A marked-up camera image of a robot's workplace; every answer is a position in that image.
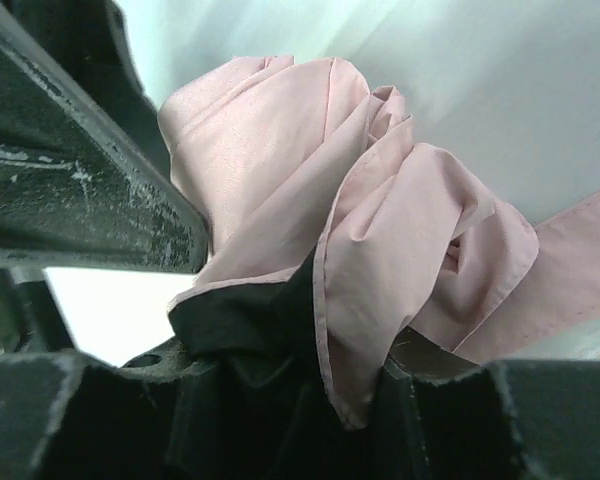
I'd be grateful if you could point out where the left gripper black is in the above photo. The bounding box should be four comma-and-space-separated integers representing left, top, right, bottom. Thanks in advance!
0, 1, 207, 353

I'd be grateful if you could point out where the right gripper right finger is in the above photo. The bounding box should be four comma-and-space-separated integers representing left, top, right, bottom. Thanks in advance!
374, 328, 600, 479

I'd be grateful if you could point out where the pink folding umbrella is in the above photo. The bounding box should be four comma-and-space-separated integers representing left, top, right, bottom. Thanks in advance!
159, 56, 600, 479

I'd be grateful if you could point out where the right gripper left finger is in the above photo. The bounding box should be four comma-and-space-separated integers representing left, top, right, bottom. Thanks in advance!
0, 339, 215, 479

